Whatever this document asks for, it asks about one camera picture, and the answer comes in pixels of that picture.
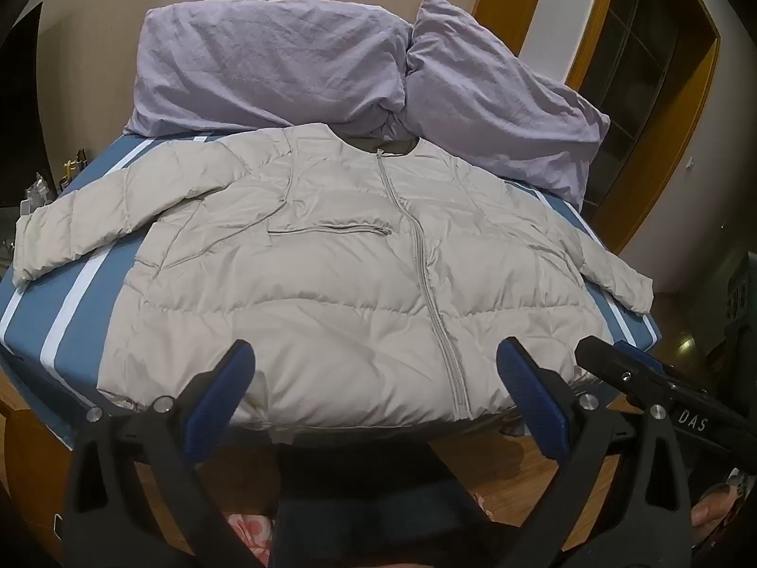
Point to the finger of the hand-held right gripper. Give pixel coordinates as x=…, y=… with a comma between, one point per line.
x=621, y=373
x=641, y=355

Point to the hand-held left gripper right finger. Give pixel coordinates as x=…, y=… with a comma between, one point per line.
x=532, y=393

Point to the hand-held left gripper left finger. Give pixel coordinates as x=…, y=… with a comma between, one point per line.
x=219, y=393

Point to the beige puffer jacket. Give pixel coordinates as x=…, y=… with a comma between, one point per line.
x=331, y=284

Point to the person's right hand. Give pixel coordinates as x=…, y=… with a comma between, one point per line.
x=712, y=512

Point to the pink floral cloth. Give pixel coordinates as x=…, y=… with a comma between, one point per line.
x=251, y=541

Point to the blue white-striped bed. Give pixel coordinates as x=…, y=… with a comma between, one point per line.
x=77, y=331

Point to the dark trousers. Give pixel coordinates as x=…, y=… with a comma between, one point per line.
x=378, y=520

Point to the cluttered glass side table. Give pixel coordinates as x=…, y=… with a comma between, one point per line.
x=44, y=189

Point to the small lavender pillow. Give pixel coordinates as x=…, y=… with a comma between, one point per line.
x=497, y=100

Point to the dark glass door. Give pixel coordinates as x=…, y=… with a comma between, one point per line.
x=644, y=41

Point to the large lavender pillow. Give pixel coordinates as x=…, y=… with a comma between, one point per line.
x=266, y=65

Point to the dark doorway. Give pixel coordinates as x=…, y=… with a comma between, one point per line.
x=23, y=106

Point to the wooden door frame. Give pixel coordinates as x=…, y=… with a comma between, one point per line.
x=701, y=130

